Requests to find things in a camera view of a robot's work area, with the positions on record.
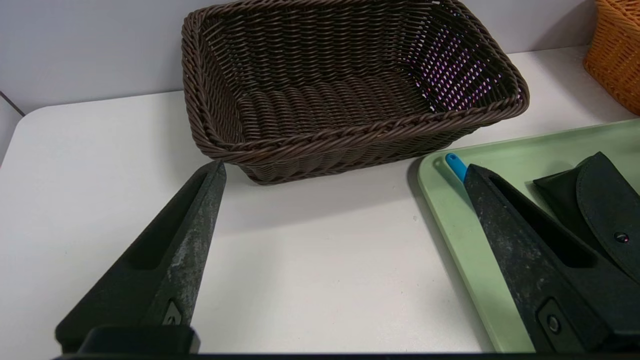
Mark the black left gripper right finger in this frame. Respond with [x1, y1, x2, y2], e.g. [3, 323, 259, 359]
[463, 164, 640, 353]

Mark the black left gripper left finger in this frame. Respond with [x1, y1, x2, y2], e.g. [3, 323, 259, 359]
[55, 160, 227, 353]

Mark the yellow spoon with blue handle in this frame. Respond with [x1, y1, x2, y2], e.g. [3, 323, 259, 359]
[445, 153, 468, 182]

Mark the orange wicker basket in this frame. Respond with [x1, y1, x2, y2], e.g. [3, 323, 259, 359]
[583, 0, 640, 116]

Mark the dark brown wicker basket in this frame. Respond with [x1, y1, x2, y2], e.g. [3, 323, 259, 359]
[181, 0, 530, 186]

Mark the light green plastic tray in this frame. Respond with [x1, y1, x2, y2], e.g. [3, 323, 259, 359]
[417, 119, 640, 353]

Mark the black folded pouch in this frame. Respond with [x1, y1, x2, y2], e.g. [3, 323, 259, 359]
[532, 151, 640, 283]

